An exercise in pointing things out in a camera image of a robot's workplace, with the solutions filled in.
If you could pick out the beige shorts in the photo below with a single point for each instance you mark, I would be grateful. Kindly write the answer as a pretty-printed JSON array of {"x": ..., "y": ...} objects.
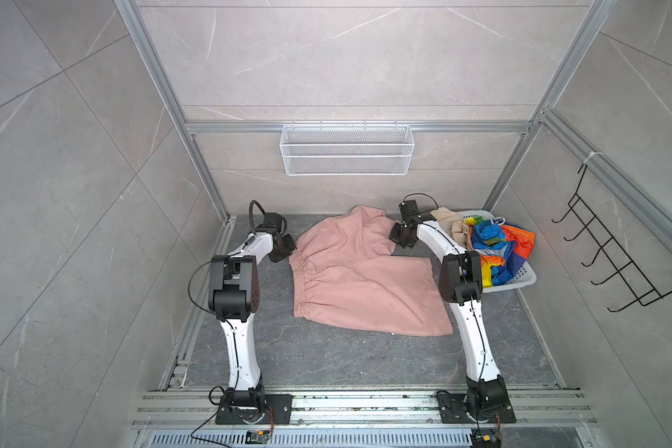
[{"x": 453, "y": 224}]

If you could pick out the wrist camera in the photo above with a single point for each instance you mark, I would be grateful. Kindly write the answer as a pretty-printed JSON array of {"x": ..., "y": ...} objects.
[
  {"x": 410, "y": 213},
  {"x": 272, "y": 223}
]

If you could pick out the pink drawstring shorts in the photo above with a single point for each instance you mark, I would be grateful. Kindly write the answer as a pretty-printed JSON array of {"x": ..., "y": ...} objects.
[{"x": 347, "y": 275}]

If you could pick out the multicolour orange blue shorts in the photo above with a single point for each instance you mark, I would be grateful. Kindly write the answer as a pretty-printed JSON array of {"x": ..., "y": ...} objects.
[{"x": 501, "y": 249}]

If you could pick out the aluminium frame post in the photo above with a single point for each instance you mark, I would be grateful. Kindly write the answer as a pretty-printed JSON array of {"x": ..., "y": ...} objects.
[{"x": 138, "y": 31}]

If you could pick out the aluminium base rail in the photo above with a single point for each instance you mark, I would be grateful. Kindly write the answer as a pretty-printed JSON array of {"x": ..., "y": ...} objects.
[{"x": 387, "y": 416}]

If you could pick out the white wire wall basket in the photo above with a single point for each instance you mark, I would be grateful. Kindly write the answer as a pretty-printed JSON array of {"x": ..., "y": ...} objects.
[{"x": 311, "y": 150}]

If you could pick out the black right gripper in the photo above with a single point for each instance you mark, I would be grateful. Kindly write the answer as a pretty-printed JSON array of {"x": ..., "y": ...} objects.
[{"x": 393, "y": 236}]

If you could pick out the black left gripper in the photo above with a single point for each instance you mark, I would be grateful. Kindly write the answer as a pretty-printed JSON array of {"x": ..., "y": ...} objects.
[{"x": 291, "y": 246}]

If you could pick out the white plastic laundry basket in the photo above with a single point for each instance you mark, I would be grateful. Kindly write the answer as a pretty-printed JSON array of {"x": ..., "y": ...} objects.
[{"x": 509, "y": 269}]

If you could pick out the black wire hook rack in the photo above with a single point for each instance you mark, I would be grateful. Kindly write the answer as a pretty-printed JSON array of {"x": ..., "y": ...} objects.
[{"x": 642, "y": 290}]

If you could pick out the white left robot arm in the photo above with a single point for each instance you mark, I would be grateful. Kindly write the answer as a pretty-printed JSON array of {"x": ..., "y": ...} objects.
[{"x": 233, "y": 299}]

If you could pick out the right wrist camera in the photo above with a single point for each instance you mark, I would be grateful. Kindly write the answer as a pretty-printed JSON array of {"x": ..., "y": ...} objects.
[{"x": 410, "y": 213}]

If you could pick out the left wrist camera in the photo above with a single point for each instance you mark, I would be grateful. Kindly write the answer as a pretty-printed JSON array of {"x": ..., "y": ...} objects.
[{"x": 272, "y": 223}]

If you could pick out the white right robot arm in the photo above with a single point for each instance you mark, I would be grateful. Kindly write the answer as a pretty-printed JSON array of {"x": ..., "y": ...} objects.
[{"x": 461, "y": 287}]

